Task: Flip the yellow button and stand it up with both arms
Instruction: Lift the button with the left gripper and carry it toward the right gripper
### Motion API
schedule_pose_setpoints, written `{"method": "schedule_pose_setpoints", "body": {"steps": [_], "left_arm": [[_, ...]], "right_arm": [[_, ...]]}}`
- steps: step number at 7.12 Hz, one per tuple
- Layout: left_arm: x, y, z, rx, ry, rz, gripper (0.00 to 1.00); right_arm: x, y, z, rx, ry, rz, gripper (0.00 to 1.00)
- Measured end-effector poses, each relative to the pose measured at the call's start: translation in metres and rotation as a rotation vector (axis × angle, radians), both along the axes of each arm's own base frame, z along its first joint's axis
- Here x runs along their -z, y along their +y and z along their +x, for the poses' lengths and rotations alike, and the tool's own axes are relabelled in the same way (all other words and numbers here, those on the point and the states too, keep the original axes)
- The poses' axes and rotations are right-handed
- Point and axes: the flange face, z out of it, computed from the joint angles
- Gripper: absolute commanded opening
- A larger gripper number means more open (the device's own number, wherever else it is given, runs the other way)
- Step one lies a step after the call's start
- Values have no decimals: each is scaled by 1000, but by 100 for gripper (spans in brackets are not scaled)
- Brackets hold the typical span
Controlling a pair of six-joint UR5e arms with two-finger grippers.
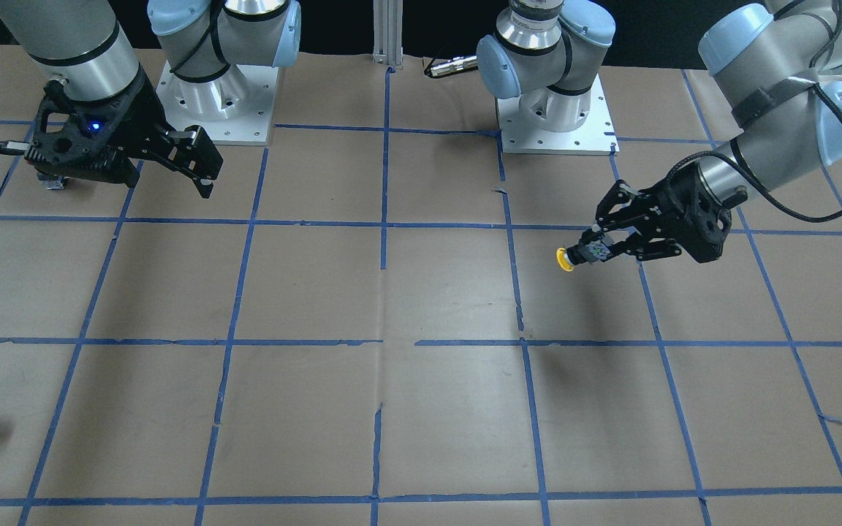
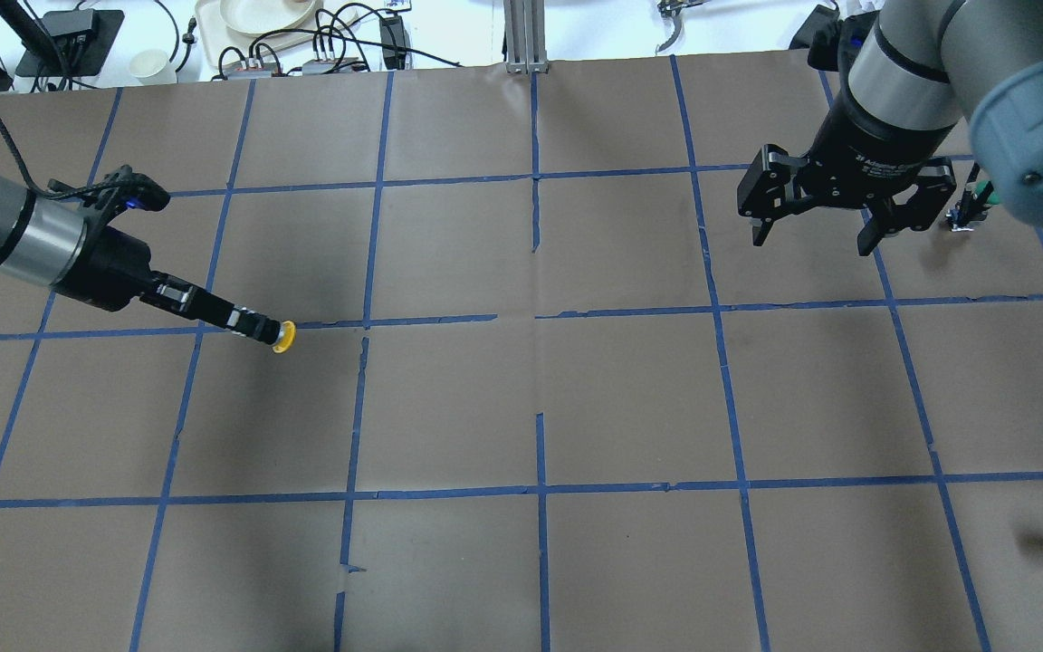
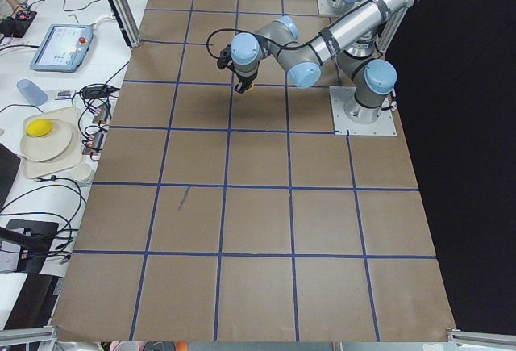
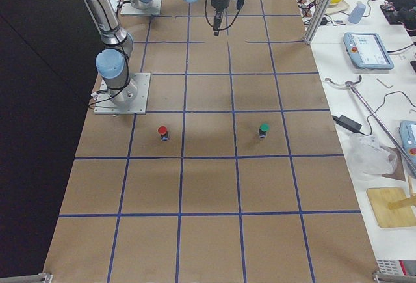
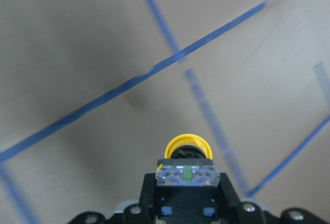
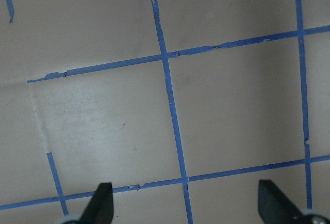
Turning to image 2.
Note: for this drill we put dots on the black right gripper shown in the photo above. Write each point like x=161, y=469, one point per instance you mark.
x=865, y=145

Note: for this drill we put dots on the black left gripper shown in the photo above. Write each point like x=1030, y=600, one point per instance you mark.
x=108, y=265

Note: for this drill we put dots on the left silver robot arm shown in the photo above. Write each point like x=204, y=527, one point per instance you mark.
x=76, y=252

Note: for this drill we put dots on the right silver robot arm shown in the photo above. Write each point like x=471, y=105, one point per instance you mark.
x=904, y=83

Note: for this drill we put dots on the black monitor stand base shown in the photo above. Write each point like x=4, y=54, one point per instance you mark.
x=78, y=42

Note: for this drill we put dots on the white paper cup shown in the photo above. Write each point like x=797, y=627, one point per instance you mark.
x=152, y=67

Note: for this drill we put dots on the beige tray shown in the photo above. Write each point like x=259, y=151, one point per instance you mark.
x=214, y=36

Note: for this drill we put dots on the beige plate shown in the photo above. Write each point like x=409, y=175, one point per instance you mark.
x=260, y=17

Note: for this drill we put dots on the black power adapter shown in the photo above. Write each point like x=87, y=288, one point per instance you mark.
x=394, y=41

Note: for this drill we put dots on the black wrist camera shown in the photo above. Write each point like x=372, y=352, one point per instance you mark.
x=119, y=191

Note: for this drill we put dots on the aluminium frame post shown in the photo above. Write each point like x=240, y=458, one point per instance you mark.
x=525, y=37

